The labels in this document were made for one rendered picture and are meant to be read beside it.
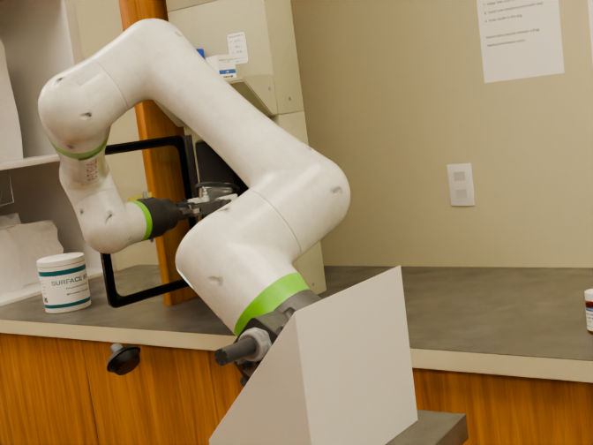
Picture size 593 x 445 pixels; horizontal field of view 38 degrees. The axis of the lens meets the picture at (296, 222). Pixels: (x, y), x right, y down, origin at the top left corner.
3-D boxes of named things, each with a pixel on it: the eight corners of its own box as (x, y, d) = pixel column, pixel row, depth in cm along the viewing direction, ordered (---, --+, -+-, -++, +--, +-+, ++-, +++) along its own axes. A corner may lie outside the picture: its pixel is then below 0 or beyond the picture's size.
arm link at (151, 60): (367, 173, 129) (153, -10, 151) (285, 239, 124) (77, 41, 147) (368, 217, 140) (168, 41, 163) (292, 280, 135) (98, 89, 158)
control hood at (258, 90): (183, 126, 232) (177, 88, 231) (279, 114, 213) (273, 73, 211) (152, 131, 223) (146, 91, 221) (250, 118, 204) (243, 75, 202)
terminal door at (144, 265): (204, 281, 235) (183, 133, 230) (110, 310, 214) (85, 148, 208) (202, 281, 236) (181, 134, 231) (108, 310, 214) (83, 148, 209)
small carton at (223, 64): (225, 80, 217) (222, 56, 216) (236, 79, 213) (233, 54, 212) (208, 82, 214) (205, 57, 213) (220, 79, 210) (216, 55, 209)
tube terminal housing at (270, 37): (263, 276, 258) (227, 13, 248) (355, 278, 239) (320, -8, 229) (207, 297, 238) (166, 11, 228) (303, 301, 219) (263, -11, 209)
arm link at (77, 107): (130, 100, 144) (84, 43, 144) (66, 144, 140) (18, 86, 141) (128, 133, 161) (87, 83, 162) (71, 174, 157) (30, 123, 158)
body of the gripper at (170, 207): (167, 199, 196) (195, 192, 203) (140, 200, 201) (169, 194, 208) (171, 232, 197) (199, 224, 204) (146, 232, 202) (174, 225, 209)
